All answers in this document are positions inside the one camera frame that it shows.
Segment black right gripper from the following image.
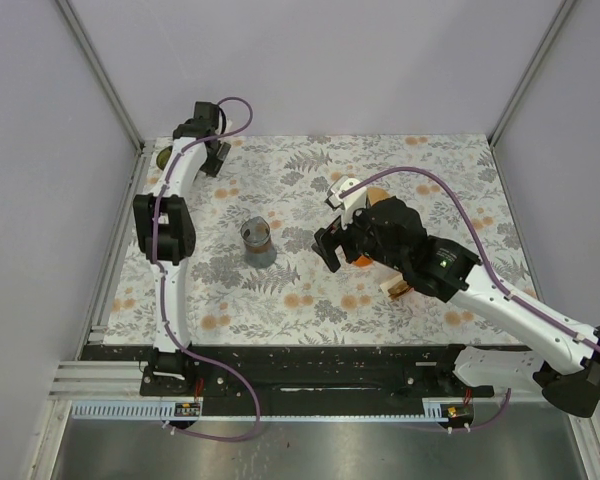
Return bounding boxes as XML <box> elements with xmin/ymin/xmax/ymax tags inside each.
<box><xmin>311</xmin><ymin>200</ymin><xmax>407</xmax><ymax>273</ymax></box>

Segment brown paper coffee filter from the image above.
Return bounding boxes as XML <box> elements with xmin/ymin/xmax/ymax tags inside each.
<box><xmin>367</xmin><ymin>187</ymin><xmax>391</xmax><ymax>206</ymax></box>

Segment orange glass carafe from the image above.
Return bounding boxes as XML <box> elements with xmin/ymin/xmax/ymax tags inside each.
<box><xmin>351</xmin><ymin>255</ymin><xmax>373</xmax><ymax>268</ymax></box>

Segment dark green dripper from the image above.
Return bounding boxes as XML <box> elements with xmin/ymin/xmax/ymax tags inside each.
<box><xmin>156</xmin><ymin>147</ymin><xmax>172</xmax><ymax>171</ymax></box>

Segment orange coffee filter pack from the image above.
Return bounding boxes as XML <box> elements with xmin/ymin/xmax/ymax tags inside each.
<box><xmin>380</xmin><ymin>273</ymin><xmax>413</xmax><ymax>300</ymax></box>

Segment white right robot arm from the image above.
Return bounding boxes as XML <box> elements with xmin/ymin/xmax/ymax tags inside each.
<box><xmin>312</xmin><ymin>194</ymin><xmax>600</xmax><ymax>418</ymax></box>

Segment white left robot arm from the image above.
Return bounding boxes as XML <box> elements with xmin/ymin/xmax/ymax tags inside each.
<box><xmin>132</xmin><ymin>102</ymin><xmax>230</xmax><ymax>397</ymax></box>

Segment floral patterned tablecloth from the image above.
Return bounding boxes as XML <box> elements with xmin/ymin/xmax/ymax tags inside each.
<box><xmin>101</xmin><ymin>133</ymin><xmax>552</xmax><ymax>346</ymax></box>

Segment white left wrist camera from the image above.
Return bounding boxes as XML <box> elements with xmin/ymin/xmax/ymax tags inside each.
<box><xmin>219</xmin><ymin>118</ymin><xmax>233</xmax><ymax>134</ymax></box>

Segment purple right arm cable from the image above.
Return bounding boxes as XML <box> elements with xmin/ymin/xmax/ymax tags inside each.
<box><xmin>339</xmin><ymin>167</ymin><xmax>600</xmax><ymax>434</ymax></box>

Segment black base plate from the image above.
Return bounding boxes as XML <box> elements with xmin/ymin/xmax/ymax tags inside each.
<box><xmin>140</xmin><ymin>345</ymin><xmax>494</xmax><ymax>418</ymax></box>

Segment white slotted cable duct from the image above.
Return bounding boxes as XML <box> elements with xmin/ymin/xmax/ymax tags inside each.
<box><xmin>72</xmin><ymin>397</ymin><xmax>474</xmax><ymax>422</ymax></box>

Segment aluminium frame rail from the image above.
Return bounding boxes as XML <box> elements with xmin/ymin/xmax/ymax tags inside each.
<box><xmin>49</xmin><ymin>360</ymin><xmax>592</xmax><ymax>401</ymax></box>

